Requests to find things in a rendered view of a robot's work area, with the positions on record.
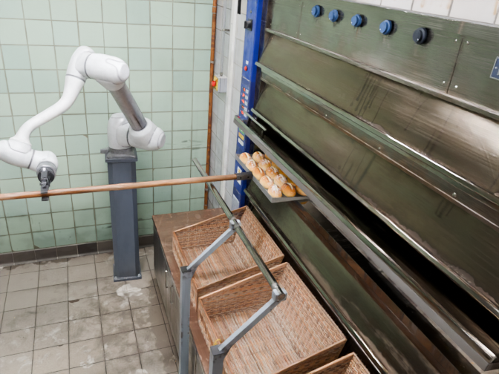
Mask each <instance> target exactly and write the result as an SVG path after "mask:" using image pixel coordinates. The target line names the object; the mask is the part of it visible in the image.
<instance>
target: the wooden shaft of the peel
mask: <svg viewBox="0 0 499 374"><path fill-rule="evenodd" d="M236 179H237V176H236V174H227V175H218V176H209V177H192V178H183V179H173V180H157V181H148V182H138V183H121V184H112V185H103V186H86V187H77V188H60V189H51V190H48V193H47V194H40V191H25V192H16V193H6V194H0V200H17V199H25V198H34V197H50V196H59V195H67V194H83V193H92V192H101V191H116V190H125V189H134V188H150V187H158V186H175V185H183V184H192V183H208V182H217V181H225V180H236Z"/></svg>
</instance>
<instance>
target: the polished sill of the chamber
mask: <svg viewBox="0 0 499 374"><path fill-rule="evenodd" d="M291 202H292V203H293V204H294V205H295V206H296V208H297V209H298V210H299V211H300V212H301V213H302V214H303V215H304V216H305V217H306V218H307V219H308V220H309V221H310V222H311V224H312V225H313V226H314V227H315V228H316V229H317V230H318V231H319V233H320V234H321V235H322V236H323V237H324V238H325V239H326V240H327V241H328V243H329V244H330V245H331V246H332V247H333V248H334V249H335V250H336V251H337V252H338V253H339V254H340V255H341V256H342V257H343V258H344V260H345V261H346V262H347V263H348V264H349V265H350V266H351V267H352V269H353V270H354V271H355V272H356V273H357V274H358V275H359V276H360V278H361V279H363V281H364V282H366V284H367V285H368V286H369V287H370V288H371V289H372V290H373V291H374V292H375V293H376V295H377V296H378V297H379V298H380V299H381V300H382V301H383V302H384V303H385V305H386V306H387V307H388V308H389V309H390V310H391V311H392V312H393V313H394V314H395V315H396V316H397V317H398V319H400V320H401V322H402V323H403V324H404V325H405V326H406V327H407V328H408V330H409V331H410V332H411V333H412V334H413V335H414V336H415V337H416V338H417V340H418V341H419V342H420V343H421V344H422V345H423V346H424V347H425V348H426V349H427V350H428V351H429V352H430V353H431V354H432V355H433V357H434V358H435V359H436V360H437V361H438V362H439V363H440V364H441V366H442V367H443V368H444V369H445V370H446V371H447V372H448V373H449V374H481V373H480V372H479V371H478V370H477V369H476V368H475V367H474V366H473V365H472V364H471V363H470V362H469V361H468V360H467V359H466V358H465V357H464V356H463V355H462V354H461V353H460V352H459V351H458V350H457V349H456V348H455V347H454V346H453V345H452V344H451V343H450V342H449V341H448V340H447V339H446V338H445V337H444V336H443V335H442V334H441V333H440V332H439V331H438V330H437V329H436V328H435V327H434V326H433V325H432V324H431V323H430V322H429V321H428V320H427V319H426V318H425V317H424V316H423V315H422V314H421V313H420V312H419V311H418V310H417V309H416V308H415V307H414V306H413V305H412V304H411V303H410V302H409V301H408V300H407V299H406V298H405V297H404V296H403V295H402V294H401V293H400V292H399V291H398V290H397V289H396V287H395V286H394V285H393V284H392V283H391V282H390V281H389V280H388V279H387V278H386V277H385V276H384V275H383V274H382V273H381V272H380V271H379V270H378V269H377V268H376V267H375V266H374V265H373V264H372V263H371V262H370V261H369V260H368V259H367V258H366V257H365V256H364V255H363V254H362V253H361V252H360V251H359V250H358V249H357V248H356V247H355V246H354V245H353V244H352V243H351V242H350V241H349V240H348V239H347V238H346V237H345V236H344V235H343V234H342V233H341V232H340V231H339V230H338V229H337V228H336V227H335V226H334V225H333V224H332V223H331V222H330V221H329V220H328V219H327V218H326V217H325V216H324V215H323V214H322V213H321V212H320V211H319V210H318V209H317V208H316V207H315V206H314V205H313V204H312V203H311V202H310V201H309V200H308V199H304V200H291Z"/></svg>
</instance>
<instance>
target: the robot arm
mask: <svg viewBox="0 0 499 374"><path fill-rule="evenodd" d="M128 77H129V68H128V65H127V64H126V63H125V62H124V61H123V60H121V59H119V58H117V57H116V56H110V55H106V54H101V53H95V52H94V51H93V50H92V49H90V48H89V47H87V46H80V47H78V48H77V49H76V50H75V52H74V54H73V55H72V57H71V59H70V61H69V64H68V68H67V72H66V76H65V86H64V91H63V95H62V97H61V99H60V100H59V101H58V102H57V103H55V104H54V105H52V106H50V107H49V108H47V109H45V110H44V111H43V112H41V113H39V114H37V115H35V116H34V117H32V118H31V119H29V120H28V121H27V122H25V123H24V124H23V125H22V126H21V127H20V129H19V130H18V131H17V133H16V135H15V136H14V137H11V138H10V139H9V140H8V141H7V140H1V141H0V160H2V161H4V162H6V163H8V164H11V165H14V166H17V167H20V168H27V169H30V170H32V171H35V172H36V175H37V177H38V180H39V181H40V183H39V184H40V186H41V190H40V194H47V193H48V190H50V189H49V187H50V183H52V182H53V180H54V178H55V176H56V171H57V169H58V159H57V157H56V155H55V154H54V153H53V152H51V151H36V150H33V149H32V148H31V146H32V145H31V144H30V140H29V139H30V134H31V133H32V132H33V131H34V130H35V129H36V128H38V127H40V126H41V125H44V124H45V123H46V122H49V121H51V120H52V119H54V118H56V117H58V116H59V115H61V114H63V113H64V112H66V111H67V110H68V109H69V108H70V107H71V106H72V105H73V104H74V102H75V100H76V98H77V97H78V95H79V92H80V91H81V90H82V87H83V86H84V84H85V82H86V80H87V79H95V80H96V81H97V82H98V83H100V84H101V86H103V87H104V88H105V89H107V90H109V91H110V93H111V95H112V96H113V98H114V100H115V102H116V103H117V105H118V106H119V108H120V110H121V111H122V113H115V114H112V115H111V117H110V118H109V121H108V126H107V136H108V147H107V148H102V149H100V153H101V154H107V159H115V158H135V157H136V155H135V154H134V147H135V148H140V149H143V150H149V151H154V150H158V149H160V148H162V147H163V146H164V144H165V141H166V135H165V134H164V132H163V131H162V129H160V128H158V127H157V126H156V125H155V124H154V123H153V122H152V121H151V120H150V119H148V118H145V117H144V116H143V114H142V112H141V110H140V108H139V106H138V105H137V103H136V101H135V99H134V97H133V96H132V94H131V91H130V90H129V88H128V86H127V84H126V83H125V81H126V80H127V79H128Z"/></svg>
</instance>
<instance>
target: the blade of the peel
mask: <svg viewBox="0 0 499 374"><path fill-rule="evenodd" d="M235 159H236V160H237V161H238V163H239V164H240V165H241V166H242V168H243V169H244V170H245V171H246V172H249V171H250V170H249V169H248V168H247V167H246V165H245V164H244V163H243V162H242V161H241V160H240V154H236V155H235ZM252 180H253V181H254V182H255V184H256V185H257V186H258V187H259V188H260V189H261V190H262V192H263V193H264V194H265V195H266V197H267V198H268V199H269V201H270V202H271V203H278V202H284V201H291V200H304V199H309V197H308V196H301V195H300V194H298V193H297V192H296V195H295V196H294V197H287V196H285V195H284V194H283V193H282V196H281V197H272V196H271V195H270V194H269V193H268V189H265V188H264V187H263V186H262V184H260V180H257V179H256V177H255V176H254V175H252Z"/></svg>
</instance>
